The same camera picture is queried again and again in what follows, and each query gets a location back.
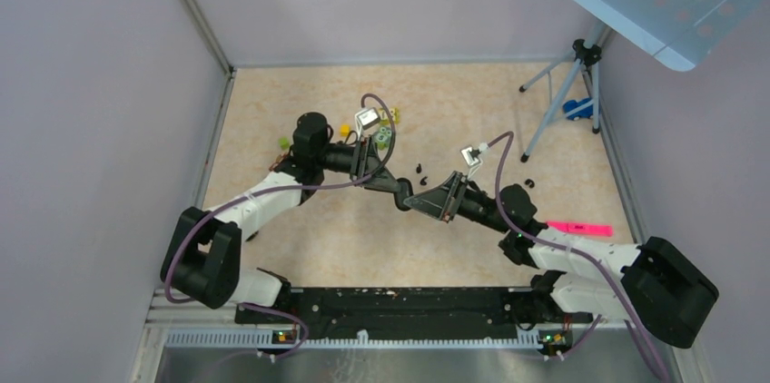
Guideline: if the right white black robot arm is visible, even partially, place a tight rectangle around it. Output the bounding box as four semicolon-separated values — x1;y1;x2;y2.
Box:
395;172;719;349

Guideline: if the light blue tripod stand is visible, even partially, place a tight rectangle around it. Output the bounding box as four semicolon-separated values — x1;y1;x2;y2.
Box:
518;20;609;163

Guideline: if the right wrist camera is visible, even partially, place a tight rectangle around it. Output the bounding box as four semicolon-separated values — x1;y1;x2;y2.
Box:
460;146;483;171

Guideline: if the black earbud charging case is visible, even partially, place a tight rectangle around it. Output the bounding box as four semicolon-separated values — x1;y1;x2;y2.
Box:
393;178;414;211

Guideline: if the green number block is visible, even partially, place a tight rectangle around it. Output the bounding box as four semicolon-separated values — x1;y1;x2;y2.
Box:
373;126;394;151

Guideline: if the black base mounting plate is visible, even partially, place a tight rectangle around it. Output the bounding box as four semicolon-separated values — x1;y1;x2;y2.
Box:
234;287;594;340

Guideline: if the red number block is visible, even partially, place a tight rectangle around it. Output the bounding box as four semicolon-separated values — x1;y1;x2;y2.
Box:
271;153;288;167

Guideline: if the pink marker pen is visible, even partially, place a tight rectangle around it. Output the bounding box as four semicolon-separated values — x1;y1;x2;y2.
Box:
547;221;614;238

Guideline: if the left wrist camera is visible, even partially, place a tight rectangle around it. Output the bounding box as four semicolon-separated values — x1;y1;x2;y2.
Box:
354;107;381;133

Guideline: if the white cable duct strip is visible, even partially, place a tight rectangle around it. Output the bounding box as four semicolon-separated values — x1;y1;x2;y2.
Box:
165;329;542;349

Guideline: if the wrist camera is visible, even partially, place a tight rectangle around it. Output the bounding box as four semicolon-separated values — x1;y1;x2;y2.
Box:
354;107;381;133
460;146;483;171

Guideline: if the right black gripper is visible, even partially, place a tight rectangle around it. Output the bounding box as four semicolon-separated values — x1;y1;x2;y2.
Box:
404;170;511;234

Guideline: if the blue toy car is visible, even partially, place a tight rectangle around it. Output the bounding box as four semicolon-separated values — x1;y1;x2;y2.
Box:
562;97;594;121

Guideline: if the yellow number block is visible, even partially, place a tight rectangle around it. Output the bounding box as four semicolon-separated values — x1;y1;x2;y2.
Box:
380;107;400;125

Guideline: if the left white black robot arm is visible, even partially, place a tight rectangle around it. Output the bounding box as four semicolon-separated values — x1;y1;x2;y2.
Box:
160;112;412;323

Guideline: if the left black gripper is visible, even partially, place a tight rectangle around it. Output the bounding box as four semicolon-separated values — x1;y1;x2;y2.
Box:
315;134;400;193

